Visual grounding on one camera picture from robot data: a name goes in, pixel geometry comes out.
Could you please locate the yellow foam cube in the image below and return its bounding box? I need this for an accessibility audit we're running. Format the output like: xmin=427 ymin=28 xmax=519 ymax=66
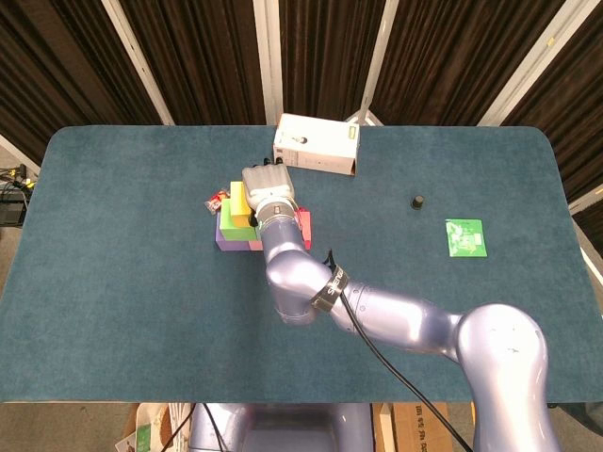
xmin=229 ymin=181 xmax=254 ymax=227

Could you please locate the white frame post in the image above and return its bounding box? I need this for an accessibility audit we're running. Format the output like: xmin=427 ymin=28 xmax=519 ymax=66
xmin=567 ymin=183 xmax=603 ymax=213
xmin=252 ymin=0 xmax=284 ymax=126
xmin=346 ymin=0 xmax=401 ymax=127
xmin=101 ymin=0 xmax=176 ymax=126
xmin=0 ymin=134 xmax=41 ymax=175
xmin=478 ymin=0 xmax=593 ymax=127

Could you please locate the teal felt table cover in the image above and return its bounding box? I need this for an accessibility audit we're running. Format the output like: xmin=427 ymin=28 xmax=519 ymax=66
xmin=0 ymin=124 xmax=603 ymax=404

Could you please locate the dark brown curtain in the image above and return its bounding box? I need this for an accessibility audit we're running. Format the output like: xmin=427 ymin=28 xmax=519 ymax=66
xmin=0 ymin=0 xmax=603 ymax=246

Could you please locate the purple foam cube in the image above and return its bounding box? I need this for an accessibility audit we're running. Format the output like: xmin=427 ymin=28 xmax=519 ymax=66
xmin=214 ymin=219 xmax=253 ymax=252

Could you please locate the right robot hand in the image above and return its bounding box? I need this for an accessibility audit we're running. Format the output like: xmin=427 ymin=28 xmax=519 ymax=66
xmin=240 ymin=157 xmax=297 ymax=227

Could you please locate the black torso cable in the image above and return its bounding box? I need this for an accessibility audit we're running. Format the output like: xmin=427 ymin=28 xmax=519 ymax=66
xmin=202 ymin=403 xmax=225 ymax=452

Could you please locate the small red candy packet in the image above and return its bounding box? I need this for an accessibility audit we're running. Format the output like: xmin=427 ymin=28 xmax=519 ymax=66
xmin=204 ymin=187 xmax=232 ymax=215

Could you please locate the brown cardboard box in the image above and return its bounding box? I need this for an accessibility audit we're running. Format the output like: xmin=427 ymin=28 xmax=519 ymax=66
xmin=371 ymin=402 xmax=456 ymax=452

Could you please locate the green foil packet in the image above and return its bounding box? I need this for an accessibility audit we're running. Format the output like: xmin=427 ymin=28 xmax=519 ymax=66
xmin=445 ymin=218 xmax=489 ymax=259

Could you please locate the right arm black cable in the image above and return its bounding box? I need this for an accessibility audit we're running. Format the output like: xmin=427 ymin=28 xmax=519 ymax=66
xmin=322 ymin=249 xmax=475 ymax=452

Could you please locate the green foam cube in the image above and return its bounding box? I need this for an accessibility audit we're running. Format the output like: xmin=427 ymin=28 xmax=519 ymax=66
xmin=220 ymin=198 xmax=258 ymax=242

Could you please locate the white paper bag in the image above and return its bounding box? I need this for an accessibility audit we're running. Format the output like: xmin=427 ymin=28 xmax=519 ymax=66
xmin=115 ymin=402 xmax=194 ymax=452

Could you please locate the black equipment with cables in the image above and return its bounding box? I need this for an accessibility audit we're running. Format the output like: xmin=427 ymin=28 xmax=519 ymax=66
xmin=0 ymin=163 xmax=38 ymax=227

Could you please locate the white cardboard box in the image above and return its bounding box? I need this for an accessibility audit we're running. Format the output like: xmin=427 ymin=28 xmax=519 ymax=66
xmin=272 ymin=113 xmax=362 ymax=178

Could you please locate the red foam cube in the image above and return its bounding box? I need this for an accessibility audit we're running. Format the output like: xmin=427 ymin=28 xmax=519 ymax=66
xmin=295 ymin=210 xmax=313 ymax=250

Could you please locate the grey-blue robot torso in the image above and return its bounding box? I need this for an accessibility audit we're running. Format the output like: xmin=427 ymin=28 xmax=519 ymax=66
xmin=187 ymin=402 xmax=378 ymax=452

